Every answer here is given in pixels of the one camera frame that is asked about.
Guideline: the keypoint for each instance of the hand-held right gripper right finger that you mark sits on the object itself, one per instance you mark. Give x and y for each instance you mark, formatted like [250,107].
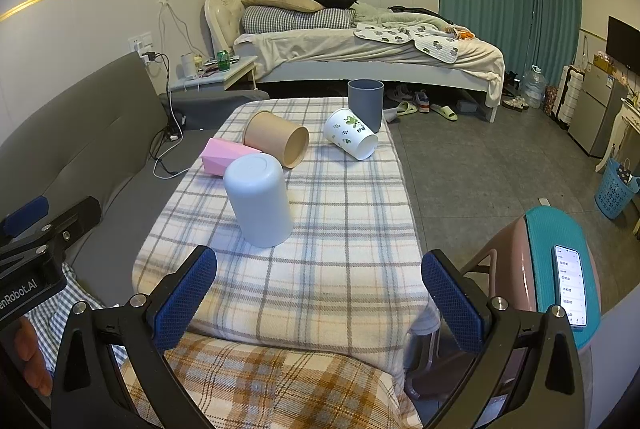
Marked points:
[452,301]

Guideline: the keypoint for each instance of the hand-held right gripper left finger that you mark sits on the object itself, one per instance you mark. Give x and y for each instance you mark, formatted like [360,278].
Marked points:
[182,299]

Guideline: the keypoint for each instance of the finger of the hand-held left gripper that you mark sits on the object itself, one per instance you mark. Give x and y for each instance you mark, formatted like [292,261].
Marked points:
[72,221]
[25,213]

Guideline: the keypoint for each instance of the pale blue plastic cup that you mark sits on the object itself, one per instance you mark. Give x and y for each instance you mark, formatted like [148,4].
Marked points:
[260,204]

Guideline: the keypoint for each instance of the pink faceted cup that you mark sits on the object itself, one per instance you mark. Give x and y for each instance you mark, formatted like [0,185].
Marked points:
[220,156]

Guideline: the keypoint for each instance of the brown paper cup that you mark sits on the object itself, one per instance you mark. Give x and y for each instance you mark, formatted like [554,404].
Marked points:
[270,134]

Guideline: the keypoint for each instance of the white leaf-print paper cup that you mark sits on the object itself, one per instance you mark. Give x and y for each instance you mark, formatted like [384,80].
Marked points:
[347,131]

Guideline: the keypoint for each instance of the grey plastic cup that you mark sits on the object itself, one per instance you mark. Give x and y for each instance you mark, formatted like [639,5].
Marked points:
[365,109]

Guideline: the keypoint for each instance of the person's left hand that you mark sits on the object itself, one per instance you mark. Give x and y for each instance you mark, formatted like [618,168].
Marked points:
[32,356]

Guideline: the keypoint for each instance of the grey sofa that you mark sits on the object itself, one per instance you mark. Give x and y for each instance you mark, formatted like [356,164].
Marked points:
[90,129]

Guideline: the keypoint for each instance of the pink chair with teal cushion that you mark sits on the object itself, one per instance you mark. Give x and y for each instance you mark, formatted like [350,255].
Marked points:
[545,234]

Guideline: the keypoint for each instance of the smartphone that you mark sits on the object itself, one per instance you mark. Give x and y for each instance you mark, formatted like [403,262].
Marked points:
[570,286]

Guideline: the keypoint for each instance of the grey plaid blanket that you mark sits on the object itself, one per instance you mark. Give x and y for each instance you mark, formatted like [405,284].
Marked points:
[325,259]

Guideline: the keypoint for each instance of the green slipper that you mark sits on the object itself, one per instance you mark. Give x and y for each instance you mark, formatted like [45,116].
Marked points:
[445,112]
[402,110]

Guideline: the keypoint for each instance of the blue laundry basket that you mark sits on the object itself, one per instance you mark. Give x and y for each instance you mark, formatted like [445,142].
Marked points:
[612,196]

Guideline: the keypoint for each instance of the white cylindrical container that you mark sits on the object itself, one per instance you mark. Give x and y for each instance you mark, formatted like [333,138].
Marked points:
[188,65]

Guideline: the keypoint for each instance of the white sneakers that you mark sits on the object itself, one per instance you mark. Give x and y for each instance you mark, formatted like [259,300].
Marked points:
[516,103]

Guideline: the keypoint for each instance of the white nightstand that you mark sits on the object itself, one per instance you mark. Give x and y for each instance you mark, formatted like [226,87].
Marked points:
[225,78]

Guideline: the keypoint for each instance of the green drink can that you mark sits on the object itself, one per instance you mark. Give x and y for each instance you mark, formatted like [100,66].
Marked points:
[223,61]

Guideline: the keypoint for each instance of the large water bottle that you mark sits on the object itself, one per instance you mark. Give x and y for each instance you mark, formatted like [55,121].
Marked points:
[533,89]

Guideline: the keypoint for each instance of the white suitcase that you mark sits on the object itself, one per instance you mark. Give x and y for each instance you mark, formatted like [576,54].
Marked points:
[570,96]

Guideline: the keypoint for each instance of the grey fridge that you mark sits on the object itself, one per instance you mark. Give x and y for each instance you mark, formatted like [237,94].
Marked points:
[597,109]

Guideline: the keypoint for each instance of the white side table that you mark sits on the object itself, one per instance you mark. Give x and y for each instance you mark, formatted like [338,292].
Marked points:
[625,124]

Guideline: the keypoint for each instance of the white bed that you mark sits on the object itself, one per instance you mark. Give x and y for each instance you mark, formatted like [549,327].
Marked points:
[350,59]

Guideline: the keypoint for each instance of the quilted printed mat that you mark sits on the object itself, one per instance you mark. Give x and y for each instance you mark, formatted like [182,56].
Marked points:
[400,36]

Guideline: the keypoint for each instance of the pale green blanket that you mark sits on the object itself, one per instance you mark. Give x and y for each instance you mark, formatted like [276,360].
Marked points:
[395,16]

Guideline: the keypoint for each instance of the checked pillow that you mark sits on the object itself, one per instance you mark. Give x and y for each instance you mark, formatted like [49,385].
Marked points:
[285,20]

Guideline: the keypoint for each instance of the black television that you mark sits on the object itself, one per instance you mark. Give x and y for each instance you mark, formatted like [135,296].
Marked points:
[622,44]

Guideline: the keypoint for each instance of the beige pillow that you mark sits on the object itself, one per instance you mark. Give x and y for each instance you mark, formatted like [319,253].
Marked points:
[287,0]

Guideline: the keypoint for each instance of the white wall socket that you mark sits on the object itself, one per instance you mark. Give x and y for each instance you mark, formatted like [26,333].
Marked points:
[141,45]

